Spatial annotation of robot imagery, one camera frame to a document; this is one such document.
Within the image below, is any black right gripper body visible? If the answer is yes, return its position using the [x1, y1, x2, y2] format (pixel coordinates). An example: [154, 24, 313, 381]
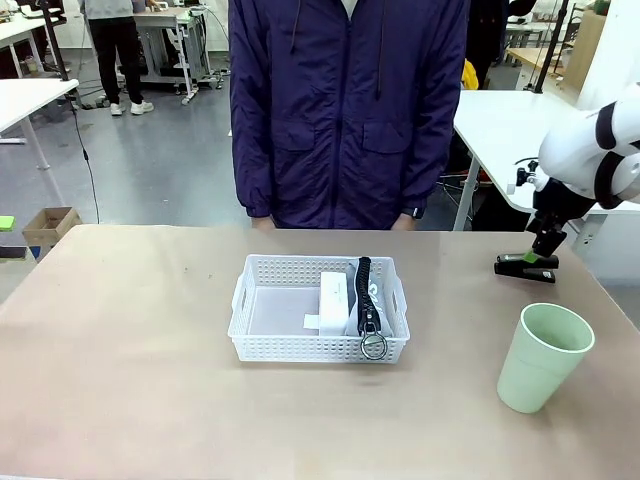
[531, 177, 599, 229]

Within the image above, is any black stapler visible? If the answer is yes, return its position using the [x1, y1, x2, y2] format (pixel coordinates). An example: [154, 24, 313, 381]
[493, 253, 560, 285]

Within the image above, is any light green plastic cup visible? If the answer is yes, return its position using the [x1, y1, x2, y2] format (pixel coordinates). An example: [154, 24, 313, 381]
[496, 302, 596, 414]

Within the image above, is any grey campus zipper pouch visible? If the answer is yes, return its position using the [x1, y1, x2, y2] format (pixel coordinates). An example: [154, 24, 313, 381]
[343, 256, 394, 361]

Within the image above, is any white rectangular box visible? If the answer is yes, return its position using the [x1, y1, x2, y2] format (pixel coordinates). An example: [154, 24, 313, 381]
[318, 271, 357, 337]

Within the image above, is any person's right forearm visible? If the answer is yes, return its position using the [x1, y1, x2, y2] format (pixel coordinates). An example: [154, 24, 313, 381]
[229, 114, 274, 221]

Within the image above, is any person's left forearm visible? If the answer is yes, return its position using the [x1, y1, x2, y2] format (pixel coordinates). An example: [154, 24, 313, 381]
[399, 114, 469, 217]

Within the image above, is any white perforated plastic basket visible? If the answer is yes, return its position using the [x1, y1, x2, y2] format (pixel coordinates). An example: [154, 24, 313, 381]
[228, 254, 411, 365]

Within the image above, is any large white side table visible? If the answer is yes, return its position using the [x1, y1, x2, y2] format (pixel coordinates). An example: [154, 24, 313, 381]
[452, 89, 640, 256]

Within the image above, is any wooden top table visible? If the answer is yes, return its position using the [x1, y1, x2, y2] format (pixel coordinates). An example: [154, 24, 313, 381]
[507, 46, 569, 69]

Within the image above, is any thin black stand pole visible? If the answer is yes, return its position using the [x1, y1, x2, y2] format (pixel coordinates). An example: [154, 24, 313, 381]
[532, 0, 571, 95]

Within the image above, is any brown cardboard board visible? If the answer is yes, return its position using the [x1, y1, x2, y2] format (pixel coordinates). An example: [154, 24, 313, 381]
[567, 8, 609, 96]

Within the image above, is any bystander in black clothes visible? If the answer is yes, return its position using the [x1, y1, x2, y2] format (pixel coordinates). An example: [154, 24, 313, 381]
[467, 0, 509, 87]

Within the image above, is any person in purple jacket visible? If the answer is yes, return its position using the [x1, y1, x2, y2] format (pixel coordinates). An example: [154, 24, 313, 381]
[227, 0, 471, 232]

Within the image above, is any grey metal workbench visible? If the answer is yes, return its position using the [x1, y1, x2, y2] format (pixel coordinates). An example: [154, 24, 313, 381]
[132, 4, 231, 105]

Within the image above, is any bystander in black trousers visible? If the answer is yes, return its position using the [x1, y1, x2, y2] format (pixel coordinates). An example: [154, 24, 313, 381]
[82, 0, 155, 117]

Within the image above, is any open cardboard box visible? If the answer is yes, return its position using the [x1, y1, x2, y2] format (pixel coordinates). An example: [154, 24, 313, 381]
[21, 206, 84, 250]

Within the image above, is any black stand pole with clamp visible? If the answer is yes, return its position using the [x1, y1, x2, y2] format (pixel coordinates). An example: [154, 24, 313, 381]
[42, 0, 71, 82]

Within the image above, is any white table with slanted leg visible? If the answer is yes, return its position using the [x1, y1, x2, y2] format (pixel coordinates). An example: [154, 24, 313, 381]
[0, 78, 81, 174]

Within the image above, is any white background desk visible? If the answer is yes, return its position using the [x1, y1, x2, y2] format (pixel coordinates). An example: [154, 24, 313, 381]
[0, 12, 49, 79]

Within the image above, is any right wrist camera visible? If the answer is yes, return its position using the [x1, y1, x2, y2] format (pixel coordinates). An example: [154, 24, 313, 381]
[505, 158, 541, 196]

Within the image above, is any thin black hanging cable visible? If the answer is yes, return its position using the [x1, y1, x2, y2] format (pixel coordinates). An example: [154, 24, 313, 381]
[69, 97, 101, 225]

